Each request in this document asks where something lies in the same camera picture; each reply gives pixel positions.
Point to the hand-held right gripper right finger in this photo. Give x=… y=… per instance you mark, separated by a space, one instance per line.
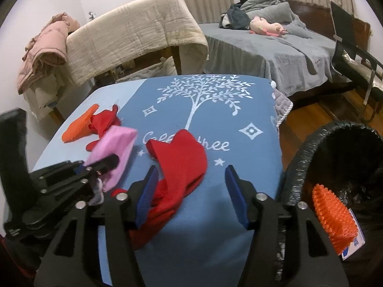
x=238 y=197

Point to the red knit cloth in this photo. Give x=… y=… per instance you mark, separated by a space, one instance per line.
x=182 y=160
x=103 y=122

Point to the black folding chair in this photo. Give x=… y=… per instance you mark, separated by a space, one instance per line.
x=344 y=27

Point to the grey quilted cloth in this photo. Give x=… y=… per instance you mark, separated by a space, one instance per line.
x=281 y=104

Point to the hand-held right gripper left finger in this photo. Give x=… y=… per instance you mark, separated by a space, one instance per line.
x=147 y=197

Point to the blue tree print tablecloth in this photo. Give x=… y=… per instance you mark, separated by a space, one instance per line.
x=209 y=125

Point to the bright pink sock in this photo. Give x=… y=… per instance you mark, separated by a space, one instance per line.
x=116 y=143

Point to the black trash bin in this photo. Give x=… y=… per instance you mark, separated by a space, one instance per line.
x=302 y=161

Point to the white printed box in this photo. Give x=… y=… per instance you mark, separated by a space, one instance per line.
x=356 y=242

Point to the pink plush toy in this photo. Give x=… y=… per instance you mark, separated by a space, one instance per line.
x=266 y=27

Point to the grey bed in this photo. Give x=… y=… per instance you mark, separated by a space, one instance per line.
x=269 y=56

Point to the beige blanket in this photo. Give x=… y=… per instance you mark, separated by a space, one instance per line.
x=131 y=33

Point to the small figurine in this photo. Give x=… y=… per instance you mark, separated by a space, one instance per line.
x=92 y=16

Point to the beige cushion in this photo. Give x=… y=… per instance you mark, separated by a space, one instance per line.
x=149 y=71

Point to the orange sock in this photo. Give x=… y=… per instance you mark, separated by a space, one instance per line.
x=79 y=125

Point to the wooden bench frame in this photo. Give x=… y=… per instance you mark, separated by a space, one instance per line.
x=177 y=62

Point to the dark clothes pile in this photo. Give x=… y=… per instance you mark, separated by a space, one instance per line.
x=235 y=18

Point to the wooden bed headboard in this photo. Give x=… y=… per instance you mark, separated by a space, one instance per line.
x=317 y=15

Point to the white patterned cloth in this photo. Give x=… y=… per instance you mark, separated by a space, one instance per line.
x=42 y=95

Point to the pink jacket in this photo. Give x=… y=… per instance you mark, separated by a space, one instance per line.
x=45 y=47

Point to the grey pillow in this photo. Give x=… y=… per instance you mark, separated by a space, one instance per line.
x=269 y=10

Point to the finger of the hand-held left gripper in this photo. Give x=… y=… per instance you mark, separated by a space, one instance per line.
x=79 y=169
x=104 y=163

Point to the orange foam net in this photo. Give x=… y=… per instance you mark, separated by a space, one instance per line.
x=333 y=218

